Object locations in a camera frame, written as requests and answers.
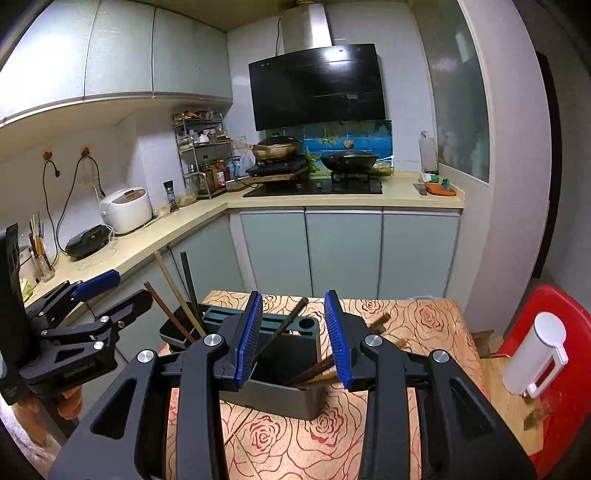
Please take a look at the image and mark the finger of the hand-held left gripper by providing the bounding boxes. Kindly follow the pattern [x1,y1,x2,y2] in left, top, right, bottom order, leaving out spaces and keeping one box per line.
[23,270,122,324]
[39,289,154,365]

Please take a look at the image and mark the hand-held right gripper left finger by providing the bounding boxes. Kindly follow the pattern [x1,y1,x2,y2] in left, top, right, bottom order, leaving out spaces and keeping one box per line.
[48,291,264,480]

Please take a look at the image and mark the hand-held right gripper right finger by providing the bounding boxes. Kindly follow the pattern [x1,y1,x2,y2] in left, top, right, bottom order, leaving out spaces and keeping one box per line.
[324,290,536,480]

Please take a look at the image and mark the dark brown chopstick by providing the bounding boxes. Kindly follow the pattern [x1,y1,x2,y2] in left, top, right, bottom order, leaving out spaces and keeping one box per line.
[283,313,392,386]
[295,323,386,386]

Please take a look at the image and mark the reddish brown chopstick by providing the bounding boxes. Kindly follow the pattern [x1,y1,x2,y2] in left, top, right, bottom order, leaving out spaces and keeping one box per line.
[143,281,192,344]

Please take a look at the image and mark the long light wooden chopstick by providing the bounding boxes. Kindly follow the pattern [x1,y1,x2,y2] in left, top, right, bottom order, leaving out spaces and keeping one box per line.
[298,338,408,386]

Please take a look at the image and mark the light brown round chopstick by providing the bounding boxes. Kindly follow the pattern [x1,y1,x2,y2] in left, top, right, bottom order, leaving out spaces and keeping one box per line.
[153,251,208,340]

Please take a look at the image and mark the black chopstick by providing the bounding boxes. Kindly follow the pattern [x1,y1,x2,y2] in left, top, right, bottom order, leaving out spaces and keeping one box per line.
[254,298,310,361]

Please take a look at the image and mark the dark speckled square chopstick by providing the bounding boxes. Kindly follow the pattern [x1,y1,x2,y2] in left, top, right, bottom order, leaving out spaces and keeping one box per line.
[179,251,201,326]

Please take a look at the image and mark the dark green utensil holder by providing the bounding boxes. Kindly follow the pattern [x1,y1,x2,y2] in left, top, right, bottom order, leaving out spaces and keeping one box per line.
[159,302,326,422]

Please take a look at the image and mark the thin tan chopstick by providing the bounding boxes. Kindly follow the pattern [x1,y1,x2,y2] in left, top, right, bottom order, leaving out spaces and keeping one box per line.
[223,408,254,444]

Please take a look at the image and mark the person's left forearm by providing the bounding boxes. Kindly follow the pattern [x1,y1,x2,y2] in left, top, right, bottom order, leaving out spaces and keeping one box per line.
[0,406,61,480]

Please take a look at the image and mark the person's left hand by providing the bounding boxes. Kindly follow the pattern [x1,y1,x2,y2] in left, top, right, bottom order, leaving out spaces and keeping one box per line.
[11,385,85,444]

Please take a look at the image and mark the glass jar with knives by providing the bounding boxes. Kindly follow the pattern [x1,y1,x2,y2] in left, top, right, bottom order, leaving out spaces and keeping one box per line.
[28,212,57,283]

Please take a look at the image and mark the black sandwich maker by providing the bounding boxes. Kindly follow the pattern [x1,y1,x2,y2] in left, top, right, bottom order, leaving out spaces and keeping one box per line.
[65,224,112,259]

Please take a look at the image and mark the white rice cooker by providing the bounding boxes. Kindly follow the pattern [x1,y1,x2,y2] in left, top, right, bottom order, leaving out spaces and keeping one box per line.
[99,187,153,235]

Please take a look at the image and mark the grey lower kitchen cabinets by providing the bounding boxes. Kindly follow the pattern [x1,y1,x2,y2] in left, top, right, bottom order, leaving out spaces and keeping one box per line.
[69,208,462,361]

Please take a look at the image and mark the grey kitchen cabinets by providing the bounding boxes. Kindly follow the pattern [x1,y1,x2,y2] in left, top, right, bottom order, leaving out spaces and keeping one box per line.
[69,208,462,361]
[0,0,234,127]

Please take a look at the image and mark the beige kitchen countertop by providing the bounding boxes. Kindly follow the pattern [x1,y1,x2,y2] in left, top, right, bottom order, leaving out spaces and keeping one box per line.
[21,172,465,315]

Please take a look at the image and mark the rose print tablecloth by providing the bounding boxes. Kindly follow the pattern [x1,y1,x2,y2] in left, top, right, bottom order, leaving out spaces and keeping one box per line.
[164,290,490,480]

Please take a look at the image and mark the black pepper grinder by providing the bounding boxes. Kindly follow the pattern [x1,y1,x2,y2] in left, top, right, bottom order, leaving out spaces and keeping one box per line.
[163,180,180,214]

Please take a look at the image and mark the black gas hob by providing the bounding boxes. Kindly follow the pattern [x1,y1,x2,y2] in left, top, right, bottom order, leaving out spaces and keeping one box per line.
[242,178,384,198]

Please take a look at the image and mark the black induction cooker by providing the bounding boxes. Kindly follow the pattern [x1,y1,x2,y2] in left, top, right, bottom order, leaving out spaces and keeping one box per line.
[245,159,309,178]

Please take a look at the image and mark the metal spice rack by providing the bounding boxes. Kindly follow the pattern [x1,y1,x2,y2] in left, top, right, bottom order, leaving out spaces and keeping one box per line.
[173,111,234,199]

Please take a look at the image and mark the black wok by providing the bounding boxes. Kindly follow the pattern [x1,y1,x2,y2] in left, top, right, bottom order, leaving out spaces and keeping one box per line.
[320,148,380,175]

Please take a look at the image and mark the orange cutting board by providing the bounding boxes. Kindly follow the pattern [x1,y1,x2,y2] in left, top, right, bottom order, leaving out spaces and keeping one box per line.
[413,178,458,198]

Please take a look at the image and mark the beige frying pan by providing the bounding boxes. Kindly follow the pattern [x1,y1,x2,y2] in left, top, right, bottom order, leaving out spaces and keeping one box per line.
[248,134,303,162]

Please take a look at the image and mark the blue picture tile backsplash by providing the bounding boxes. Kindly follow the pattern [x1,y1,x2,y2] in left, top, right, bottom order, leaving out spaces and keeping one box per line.
[295,119,394,178]

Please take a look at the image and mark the white bottle on counter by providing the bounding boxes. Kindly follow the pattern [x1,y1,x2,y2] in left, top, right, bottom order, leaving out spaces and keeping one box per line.
[418,130,439,174]

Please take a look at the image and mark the grey upper kitchen cabinets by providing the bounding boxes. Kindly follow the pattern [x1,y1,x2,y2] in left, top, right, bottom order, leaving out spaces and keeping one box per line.
[0,0,234,127]

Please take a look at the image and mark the red plastic stool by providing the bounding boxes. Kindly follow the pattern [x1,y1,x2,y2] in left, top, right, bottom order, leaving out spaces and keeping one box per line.
[499,284,591,467]

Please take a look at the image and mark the black range hood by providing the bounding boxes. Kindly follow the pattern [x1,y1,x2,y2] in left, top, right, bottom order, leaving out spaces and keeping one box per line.
[248,44,386,132]

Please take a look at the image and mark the frosted glass window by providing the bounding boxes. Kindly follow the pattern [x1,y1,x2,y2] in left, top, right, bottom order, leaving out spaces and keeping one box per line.
[411,0,491,185]

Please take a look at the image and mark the steel hood chimney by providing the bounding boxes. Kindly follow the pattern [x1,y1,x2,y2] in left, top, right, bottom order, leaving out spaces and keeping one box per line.
[281,0,333,51]

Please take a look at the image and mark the black power cable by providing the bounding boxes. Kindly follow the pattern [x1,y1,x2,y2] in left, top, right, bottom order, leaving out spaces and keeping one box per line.
[42,150,75,254]
[76,147,102,201]

